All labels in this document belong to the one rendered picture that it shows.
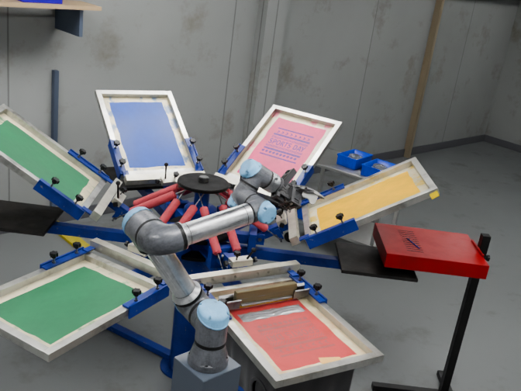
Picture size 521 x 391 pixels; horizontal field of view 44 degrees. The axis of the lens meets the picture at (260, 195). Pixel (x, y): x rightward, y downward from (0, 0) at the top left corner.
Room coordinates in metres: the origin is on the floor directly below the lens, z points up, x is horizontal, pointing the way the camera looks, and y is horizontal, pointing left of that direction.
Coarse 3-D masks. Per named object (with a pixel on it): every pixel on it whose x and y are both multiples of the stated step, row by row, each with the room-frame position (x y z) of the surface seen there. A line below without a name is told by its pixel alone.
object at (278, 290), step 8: (256, 288) 2.90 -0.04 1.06; (264, 288) 2.92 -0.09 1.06; (272, 288) 2.94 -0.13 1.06; (280, 288) 2.96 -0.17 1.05; (288, 288) 2.99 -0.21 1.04; (296, 288) 3.02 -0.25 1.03; (240, 296) 2.84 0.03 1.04; (248, 296) 2.86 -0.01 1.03; (256, 296) 2.89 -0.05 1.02; (264, 296) 2.92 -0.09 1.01; (272, 296) 2.94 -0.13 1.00; (280, 296) 2.97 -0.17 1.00; (240, 304) 2.84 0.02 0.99
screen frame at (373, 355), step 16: (224, 288) 2.99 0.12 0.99; (240, 288) 3.02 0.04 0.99; (320, 304) 2.96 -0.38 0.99; (336, 320) 2.83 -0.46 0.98; (240, 336) 2.56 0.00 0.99; (352, 336) 2.72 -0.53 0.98; (256, 352) 2.45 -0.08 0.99; (368, 352) 2.61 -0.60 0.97; (272, 368) 2.35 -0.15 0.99; (320, 368) 2.40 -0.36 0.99; (336, 368) 2.43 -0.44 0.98; (352, 368) 2.48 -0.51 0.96; (272, 384) 2.28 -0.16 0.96; (288, 384) 2.30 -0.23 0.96
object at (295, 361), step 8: (232, 312) 2.82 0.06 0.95; (240, 312) 2.83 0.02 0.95; (248, 312) 2.84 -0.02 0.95; (240, 320) 2.75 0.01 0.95; (256, 320) 2.77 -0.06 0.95; (264, 320) 2.78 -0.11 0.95; (272, 320) 2.79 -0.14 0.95; (248, 328) 2.69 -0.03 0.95; (256, 336) 2.63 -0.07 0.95; (264, 344) 2.57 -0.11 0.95; (272, 352) 2.52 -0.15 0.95; (272, 360) 2.46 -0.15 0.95; (280, 360) 2.47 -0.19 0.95; (288, 360) 2.48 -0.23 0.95; (296, 360) 2.48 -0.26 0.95; (304, 360) 2.49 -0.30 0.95; (312, 360) 2.50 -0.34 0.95; (280, 368) 2.41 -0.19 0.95; (288, 368) 2.42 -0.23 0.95; (296, 368) 2.43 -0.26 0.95
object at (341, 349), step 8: (264, 304) 2.94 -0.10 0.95; (272, 304) 2.95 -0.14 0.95; (280, 304) 2.96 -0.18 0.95; (288, 304) 2.97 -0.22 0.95; (296, 304) 2.98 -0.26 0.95; (304, 312) 2.92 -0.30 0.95; (280, 320) 2.80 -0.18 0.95; (312, 320) 2.84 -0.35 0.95; (320, 320) 2.85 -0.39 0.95; (320, 328) 2.78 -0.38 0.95; (328, 328) 2.79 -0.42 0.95; (328, 336) 2.72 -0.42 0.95; (336, 344) 2.66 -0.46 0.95; (344, 344) 2.66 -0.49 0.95; (312, 352) 2.56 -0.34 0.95; (320, 352) 2.57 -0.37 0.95; (328, 352) 2.58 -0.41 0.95; (336, 352) 2.59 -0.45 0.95; (344, 352) 2.60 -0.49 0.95; (352, 352) 2.61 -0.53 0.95
